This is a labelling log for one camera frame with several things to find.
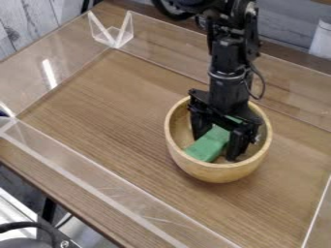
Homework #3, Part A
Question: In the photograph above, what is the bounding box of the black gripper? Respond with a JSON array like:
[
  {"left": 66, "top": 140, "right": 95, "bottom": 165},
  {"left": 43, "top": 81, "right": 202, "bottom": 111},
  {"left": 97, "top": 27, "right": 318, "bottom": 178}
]
[{"left": 189, "top": 72, "right": 265, "bottom": 161}]

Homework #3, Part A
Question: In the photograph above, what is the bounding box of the green rectangular block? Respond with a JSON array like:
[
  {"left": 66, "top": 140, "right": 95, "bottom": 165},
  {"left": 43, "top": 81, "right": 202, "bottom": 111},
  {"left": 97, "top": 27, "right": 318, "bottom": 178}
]
[{"left": 185, "top": 124, "right": 230, "bottom": 163}]

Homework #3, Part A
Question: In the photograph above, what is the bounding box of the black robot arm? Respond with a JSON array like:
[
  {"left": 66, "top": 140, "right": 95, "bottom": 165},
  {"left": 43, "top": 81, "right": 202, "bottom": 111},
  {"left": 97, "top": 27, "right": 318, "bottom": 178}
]
[{"left": 151, "top": 0, "right": 265, "bottom": 161}]

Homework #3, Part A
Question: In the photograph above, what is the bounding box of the light wooden bowl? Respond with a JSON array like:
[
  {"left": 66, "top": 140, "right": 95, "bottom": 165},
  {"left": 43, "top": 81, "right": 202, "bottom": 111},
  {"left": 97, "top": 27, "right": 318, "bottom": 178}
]
[{"left": 165, "top": 97, "right": 273, "bottom": 183}]

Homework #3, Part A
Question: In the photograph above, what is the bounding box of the white cylinder container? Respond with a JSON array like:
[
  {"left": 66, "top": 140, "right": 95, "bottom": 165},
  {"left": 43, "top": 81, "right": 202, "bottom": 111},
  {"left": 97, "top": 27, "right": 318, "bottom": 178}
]
[{"left": 310, "top": 16, "right": 331, "bottom": 60}]

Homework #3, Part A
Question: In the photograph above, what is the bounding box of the black metal table leg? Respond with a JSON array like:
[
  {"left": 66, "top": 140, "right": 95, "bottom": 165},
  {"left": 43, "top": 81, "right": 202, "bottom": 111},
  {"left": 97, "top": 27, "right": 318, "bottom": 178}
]
[{"left": 42, "top": 198, "right": 58, "bottom": 223}]

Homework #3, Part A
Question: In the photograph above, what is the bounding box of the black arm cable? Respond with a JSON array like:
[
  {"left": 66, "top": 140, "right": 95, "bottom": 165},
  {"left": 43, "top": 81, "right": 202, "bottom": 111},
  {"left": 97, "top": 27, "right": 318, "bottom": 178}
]
[{"left": 245, "top": 62, "right": 267, "bottom": 101}]

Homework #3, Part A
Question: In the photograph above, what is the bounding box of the clear acrylic tray wall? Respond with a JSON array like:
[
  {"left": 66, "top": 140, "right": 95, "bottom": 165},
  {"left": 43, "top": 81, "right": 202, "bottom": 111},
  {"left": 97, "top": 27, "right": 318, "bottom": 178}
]
[{"left": 0, "top": 12, "right": 331, "bottom": 248}]

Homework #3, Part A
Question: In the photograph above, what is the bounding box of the clear acrylic corner bracket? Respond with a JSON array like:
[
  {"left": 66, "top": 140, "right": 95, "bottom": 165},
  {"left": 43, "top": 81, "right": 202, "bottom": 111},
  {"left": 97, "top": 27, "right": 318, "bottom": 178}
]
[{"left": 89, "top": 11, "right": 135, "bottom": 49}]

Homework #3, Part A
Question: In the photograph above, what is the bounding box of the black cable loop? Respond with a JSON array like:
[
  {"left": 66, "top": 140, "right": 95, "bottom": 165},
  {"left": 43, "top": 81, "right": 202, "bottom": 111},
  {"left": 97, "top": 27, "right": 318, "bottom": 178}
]
[{"left": 0, "top": 221, "right": 58, "bottom": 248}]

